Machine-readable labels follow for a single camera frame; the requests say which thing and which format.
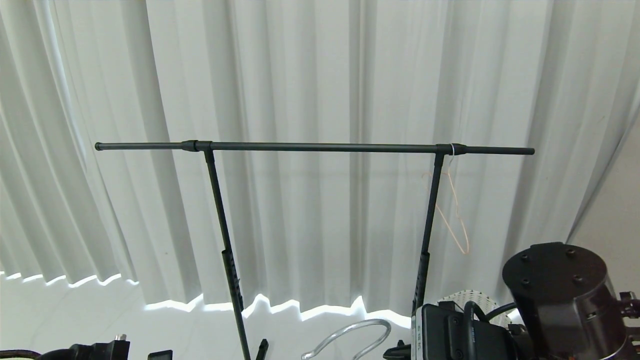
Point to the black clothes rack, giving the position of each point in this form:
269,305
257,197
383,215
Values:
320,147

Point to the pink clothes hanger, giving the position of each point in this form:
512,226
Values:
466,249
370,322

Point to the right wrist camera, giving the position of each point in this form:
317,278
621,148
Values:
450,335

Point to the white curtain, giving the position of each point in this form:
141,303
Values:
310,75

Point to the white laundry basket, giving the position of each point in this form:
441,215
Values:
470,297

